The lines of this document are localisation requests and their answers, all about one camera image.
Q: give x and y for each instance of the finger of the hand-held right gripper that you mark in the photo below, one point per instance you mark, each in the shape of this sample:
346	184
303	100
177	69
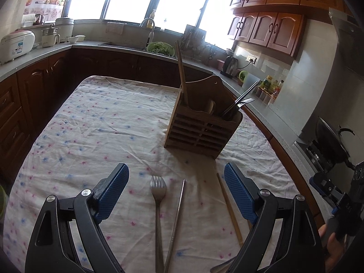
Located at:
321	183
336	211

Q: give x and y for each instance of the steel fork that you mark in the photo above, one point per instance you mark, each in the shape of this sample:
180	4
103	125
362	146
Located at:
157	219
247	101

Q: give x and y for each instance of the wooden knife rack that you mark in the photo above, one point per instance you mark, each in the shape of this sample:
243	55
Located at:
193	38

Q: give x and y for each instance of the wooden chopstick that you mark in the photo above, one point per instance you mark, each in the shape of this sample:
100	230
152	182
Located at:
228	204
179	68

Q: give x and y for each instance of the yellow-capped seasoning bottle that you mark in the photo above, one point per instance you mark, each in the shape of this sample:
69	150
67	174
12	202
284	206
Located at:
267	82

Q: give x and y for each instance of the chrome sink faucet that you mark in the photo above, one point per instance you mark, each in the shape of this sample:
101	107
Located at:
149	22

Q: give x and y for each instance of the dark sauce bottle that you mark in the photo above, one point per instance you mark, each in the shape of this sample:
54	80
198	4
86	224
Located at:
278	89

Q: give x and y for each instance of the white cup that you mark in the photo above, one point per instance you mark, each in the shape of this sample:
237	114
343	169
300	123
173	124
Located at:
229	51

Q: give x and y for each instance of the row of spice jars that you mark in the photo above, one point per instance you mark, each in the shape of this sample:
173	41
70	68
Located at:
266	95

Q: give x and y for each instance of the floral white tablecloth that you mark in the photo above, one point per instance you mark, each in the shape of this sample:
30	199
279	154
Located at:
99	125

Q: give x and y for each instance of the steel range hood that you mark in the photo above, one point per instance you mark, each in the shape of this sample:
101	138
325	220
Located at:
348	39

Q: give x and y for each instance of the gas stove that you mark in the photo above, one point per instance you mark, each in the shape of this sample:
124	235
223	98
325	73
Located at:
315	153

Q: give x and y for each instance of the large white electric pot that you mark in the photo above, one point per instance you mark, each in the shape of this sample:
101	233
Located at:
64	25

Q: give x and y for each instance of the white bowl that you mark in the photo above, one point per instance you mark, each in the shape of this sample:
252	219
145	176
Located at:
80	37
72	39

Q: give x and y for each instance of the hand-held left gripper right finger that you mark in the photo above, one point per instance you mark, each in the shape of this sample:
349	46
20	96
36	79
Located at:
240	196

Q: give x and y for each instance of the white dish cloth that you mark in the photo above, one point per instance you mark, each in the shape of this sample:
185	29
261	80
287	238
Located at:
115	28

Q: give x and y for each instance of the yellow dish soap bottle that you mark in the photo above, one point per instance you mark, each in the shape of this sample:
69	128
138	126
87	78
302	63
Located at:
152	15

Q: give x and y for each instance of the person's right hand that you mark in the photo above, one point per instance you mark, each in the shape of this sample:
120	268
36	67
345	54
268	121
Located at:
334	251

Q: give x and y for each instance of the green colander with vegetables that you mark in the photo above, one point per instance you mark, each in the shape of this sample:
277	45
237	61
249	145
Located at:
160	48

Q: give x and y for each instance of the kitchen sink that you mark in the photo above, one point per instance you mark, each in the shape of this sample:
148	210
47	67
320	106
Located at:
122	45

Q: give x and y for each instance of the pink container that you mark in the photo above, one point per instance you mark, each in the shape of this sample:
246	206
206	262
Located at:
220	64

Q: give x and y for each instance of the black wok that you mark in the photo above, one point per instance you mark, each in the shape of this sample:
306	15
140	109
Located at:
331	142

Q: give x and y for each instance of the wooden base cabinets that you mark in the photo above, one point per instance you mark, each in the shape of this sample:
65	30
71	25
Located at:
37	85

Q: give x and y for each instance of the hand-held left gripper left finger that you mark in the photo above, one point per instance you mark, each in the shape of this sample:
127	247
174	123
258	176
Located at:
112	193

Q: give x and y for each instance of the small white electric cooker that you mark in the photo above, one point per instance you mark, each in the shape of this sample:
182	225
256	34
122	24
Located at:
50	35

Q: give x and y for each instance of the white rice cooker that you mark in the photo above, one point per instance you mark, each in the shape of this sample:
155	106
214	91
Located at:
15	45

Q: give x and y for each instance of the wooden upper cabinets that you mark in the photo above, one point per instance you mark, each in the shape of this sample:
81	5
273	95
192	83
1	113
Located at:
270	14

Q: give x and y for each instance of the small wall outlet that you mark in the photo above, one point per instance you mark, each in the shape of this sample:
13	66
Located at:
251	59

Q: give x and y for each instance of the steel electric kettle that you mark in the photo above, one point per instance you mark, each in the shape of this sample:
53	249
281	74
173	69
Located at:
229	65

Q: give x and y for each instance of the wooden utensil holder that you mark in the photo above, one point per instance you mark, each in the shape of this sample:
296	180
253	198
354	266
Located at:
199	130

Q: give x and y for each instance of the steel chopstick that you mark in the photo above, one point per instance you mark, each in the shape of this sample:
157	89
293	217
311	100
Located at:
250	88
245	95
176	224

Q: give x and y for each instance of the grey kitchen countertop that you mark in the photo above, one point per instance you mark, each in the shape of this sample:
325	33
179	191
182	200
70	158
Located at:
85	45

